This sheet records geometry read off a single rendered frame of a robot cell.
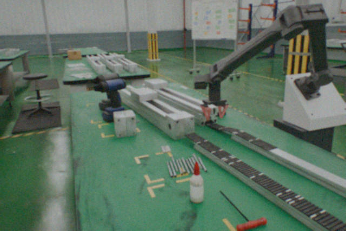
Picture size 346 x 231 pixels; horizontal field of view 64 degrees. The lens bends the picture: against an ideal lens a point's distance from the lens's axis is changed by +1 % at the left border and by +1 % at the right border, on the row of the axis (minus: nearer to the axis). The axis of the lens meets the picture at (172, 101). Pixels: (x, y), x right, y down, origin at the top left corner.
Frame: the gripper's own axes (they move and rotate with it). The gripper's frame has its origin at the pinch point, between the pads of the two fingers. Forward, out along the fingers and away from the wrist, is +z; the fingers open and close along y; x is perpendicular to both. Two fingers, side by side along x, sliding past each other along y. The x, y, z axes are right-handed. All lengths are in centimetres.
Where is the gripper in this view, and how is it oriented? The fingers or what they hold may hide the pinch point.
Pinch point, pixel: (214, 117)
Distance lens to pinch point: 135.3
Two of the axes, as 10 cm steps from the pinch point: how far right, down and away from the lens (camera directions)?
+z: 0.3, 9.7, 2.5
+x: 4.4, 2.1, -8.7
